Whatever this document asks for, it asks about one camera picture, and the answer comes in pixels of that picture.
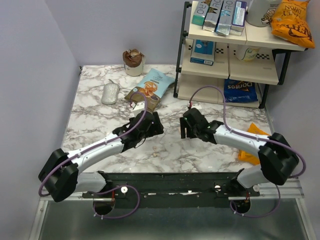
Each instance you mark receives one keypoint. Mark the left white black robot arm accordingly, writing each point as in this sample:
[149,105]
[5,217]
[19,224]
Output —
[59,176]

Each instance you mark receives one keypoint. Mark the silver toothpaste box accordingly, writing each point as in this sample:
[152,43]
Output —
[212,16]

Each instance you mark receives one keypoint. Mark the blue Doritos chip bag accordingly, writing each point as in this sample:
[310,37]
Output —
[238,91]

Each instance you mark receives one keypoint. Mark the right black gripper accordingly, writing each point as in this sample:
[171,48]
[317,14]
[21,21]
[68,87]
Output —
[184,123]

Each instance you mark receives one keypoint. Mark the brown white paper cup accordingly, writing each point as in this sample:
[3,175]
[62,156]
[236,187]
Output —
[134,62]

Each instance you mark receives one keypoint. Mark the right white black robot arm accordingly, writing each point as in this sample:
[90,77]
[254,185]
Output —
[277,160]

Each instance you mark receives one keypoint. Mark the aluminium rail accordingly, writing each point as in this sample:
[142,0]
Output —
[290,190]

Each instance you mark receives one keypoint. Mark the blue box on shelf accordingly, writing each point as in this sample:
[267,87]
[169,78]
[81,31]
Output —
[203,52]

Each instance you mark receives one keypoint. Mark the white cylindrical container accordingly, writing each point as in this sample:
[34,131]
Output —
[260,12]

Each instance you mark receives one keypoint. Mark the black frame beige shelf rack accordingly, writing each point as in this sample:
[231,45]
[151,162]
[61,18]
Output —
[269,67]

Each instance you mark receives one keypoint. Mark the orange kettle chips bag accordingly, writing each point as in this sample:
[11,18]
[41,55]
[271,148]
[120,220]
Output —
[289,22]

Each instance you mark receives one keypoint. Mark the light blue toothpaste box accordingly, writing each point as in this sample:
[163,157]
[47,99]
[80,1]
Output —
[225,19]

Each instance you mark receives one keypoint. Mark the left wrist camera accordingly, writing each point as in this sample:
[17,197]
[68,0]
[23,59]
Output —
[139,106]

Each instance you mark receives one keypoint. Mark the orange snack bag on table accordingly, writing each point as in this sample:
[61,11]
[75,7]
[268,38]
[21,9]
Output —
[244,156]

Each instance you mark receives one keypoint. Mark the teal toothpaste box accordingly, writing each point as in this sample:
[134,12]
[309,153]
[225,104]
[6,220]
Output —
[200,12]

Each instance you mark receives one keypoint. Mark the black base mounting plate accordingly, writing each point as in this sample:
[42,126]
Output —
[171,190]

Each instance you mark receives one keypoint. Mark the purple white box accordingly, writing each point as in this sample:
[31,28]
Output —
[238,19]

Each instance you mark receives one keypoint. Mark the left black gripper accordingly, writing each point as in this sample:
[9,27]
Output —
[155,129]

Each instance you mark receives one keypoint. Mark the silver glitter pouch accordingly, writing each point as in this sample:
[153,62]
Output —
[110,93]

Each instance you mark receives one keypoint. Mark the light blue chip bag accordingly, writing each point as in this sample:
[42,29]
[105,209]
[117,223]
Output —
[152,86]

